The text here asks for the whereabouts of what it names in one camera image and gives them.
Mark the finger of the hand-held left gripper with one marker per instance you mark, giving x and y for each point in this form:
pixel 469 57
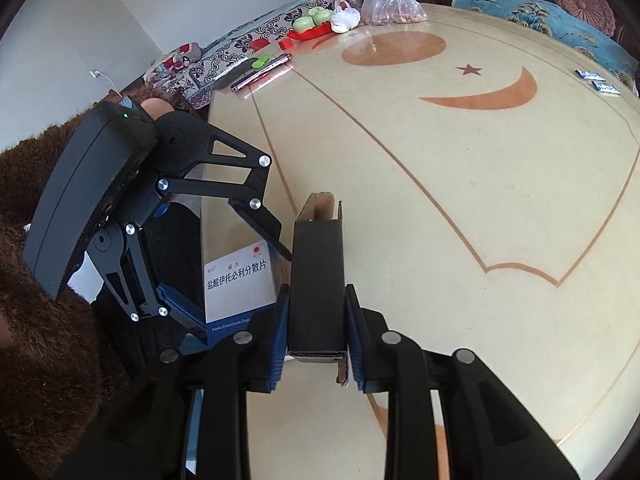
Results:
pixel 185 310
pixel 260 220

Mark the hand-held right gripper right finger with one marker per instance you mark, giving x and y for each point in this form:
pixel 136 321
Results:
pixel 355 345

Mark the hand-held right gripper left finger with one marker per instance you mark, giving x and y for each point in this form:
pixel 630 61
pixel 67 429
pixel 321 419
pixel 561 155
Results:
pixel 280 340

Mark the white blue-striped medicine box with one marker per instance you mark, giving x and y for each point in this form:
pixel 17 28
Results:
pixel 235 285

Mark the black cardboard box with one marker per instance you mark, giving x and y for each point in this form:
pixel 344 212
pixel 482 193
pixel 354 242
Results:
pixel 317 285

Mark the person's left hand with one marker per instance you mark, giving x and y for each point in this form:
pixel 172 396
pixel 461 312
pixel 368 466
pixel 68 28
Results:
pixel 157 107

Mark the pink-edged phone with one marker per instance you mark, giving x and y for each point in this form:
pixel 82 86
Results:
pixel 262 72

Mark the green small wrapper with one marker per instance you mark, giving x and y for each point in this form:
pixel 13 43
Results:
pixel 260 62

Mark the brown fuzzy blanket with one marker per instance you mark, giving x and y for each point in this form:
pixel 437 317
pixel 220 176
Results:
pixel 45 385

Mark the plush toy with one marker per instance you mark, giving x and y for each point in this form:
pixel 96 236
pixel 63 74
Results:
pixel 177 57

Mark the black white floral cloth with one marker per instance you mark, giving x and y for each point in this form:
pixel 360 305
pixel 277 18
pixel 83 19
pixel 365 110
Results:
pixel 225 47

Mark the red packet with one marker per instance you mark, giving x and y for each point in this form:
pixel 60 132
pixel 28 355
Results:
pixel 259 42

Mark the green fruit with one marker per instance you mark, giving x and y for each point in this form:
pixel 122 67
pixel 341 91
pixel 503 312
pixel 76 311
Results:
pixel 303 23
pixel 321 14

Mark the small white plastic bag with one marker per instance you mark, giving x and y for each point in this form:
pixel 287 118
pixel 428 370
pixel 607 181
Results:
pixel 345 17

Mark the blue patterned cloth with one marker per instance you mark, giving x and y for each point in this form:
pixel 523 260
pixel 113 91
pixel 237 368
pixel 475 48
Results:
pixel 545 15

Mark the white sachet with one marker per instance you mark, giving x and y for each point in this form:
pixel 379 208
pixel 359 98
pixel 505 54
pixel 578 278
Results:
pixel 590 75
pixel 606 87

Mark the pink round cushion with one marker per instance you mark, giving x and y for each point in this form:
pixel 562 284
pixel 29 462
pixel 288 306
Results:
pixel 584 5

